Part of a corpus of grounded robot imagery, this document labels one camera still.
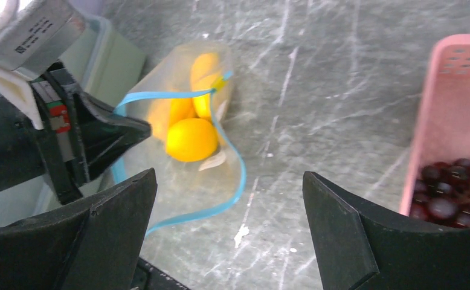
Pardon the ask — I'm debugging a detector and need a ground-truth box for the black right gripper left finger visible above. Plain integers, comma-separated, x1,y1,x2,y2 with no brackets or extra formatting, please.
0,169,157,289

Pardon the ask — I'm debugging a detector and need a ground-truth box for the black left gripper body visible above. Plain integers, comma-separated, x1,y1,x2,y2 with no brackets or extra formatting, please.
0,62,83,205

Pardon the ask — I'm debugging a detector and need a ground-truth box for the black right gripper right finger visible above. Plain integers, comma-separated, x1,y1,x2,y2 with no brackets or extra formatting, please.
302,172,470,289

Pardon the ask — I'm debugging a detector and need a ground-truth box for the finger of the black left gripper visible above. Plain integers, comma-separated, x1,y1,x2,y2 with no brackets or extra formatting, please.
73,92,152,182

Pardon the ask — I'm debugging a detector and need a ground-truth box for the yellow lemon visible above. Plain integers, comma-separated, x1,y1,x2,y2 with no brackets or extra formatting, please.
165,118,218,163

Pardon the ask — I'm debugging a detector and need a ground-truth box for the clear zip top bag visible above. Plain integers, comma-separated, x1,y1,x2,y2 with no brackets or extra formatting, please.
111,40,246,233

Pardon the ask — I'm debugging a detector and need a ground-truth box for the dark red grape bunch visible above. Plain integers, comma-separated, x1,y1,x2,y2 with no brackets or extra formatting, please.
408,158,470,228

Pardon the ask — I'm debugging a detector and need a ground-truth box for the yellow mango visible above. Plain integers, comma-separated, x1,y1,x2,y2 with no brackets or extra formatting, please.
190,53,221,120

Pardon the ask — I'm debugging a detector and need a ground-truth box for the pink perforated plastic basket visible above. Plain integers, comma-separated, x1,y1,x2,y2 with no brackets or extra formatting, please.
399,34,470,216

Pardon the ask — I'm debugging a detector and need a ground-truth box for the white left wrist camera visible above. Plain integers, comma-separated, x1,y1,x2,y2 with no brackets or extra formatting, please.
0,0,86,130

